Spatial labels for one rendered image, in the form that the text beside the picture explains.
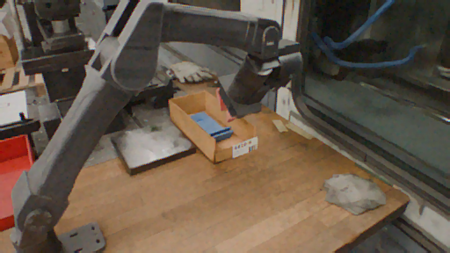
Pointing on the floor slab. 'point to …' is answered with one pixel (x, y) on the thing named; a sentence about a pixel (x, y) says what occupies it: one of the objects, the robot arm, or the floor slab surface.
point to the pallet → (19, 81)
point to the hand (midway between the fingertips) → (227, 113)
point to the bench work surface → (228, 199)
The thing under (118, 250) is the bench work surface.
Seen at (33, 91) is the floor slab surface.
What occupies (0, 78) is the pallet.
